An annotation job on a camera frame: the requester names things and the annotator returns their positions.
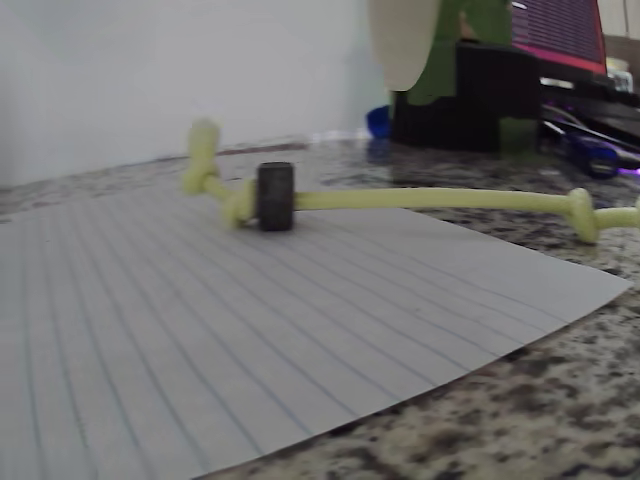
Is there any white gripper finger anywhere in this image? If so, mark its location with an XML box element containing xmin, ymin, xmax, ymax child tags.
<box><xmin>367</xmin><ymin>0</ymin><xmax>439</xmax><ymax>94</ymax></box>

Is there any yellow-green knotted cord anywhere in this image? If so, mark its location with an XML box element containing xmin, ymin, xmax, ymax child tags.
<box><xmin>182</xmin><ymin>117</ymin><xmax>640</xmax><ymax>246</ymax></box>

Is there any black hex nut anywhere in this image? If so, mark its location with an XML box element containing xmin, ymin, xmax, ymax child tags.
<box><xmin>256</xmin><ymin>162</ymin><xmax>300</xmax><ymax>233</ymax></box>

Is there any blue tape piece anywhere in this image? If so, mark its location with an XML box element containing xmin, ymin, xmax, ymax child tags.
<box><xmin>367</xmin><ymin>104</ymin><xmax>393</xmax><ymax>139</ymax></box>

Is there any green and black stand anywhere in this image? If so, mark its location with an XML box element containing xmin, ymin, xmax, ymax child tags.
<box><xmin>391</xmin><ymin>0</ymin><xmax>544</xmax><ymax>153</ymax></box>

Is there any blue plastic piece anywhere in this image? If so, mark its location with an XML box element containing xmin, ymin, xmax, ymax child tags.
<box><xmin>547</xmin><ymin>124</ymin><xmax>621</xmax><ymax>180</ymax></box>

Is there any white foam board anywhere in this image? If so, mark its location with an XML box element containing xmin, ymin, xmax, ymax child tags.
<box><xmin>0</xmin><ymin>0</ymin><xmax>386</xmax><ymax>194</ymax></box>

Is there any lined paper sheet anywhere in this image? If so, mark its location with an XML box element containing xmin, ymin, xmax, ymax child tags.
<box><xmin>0</xmin><ymin>185</ymin><xmax>634</xmax><ymax>480</ymax></box>

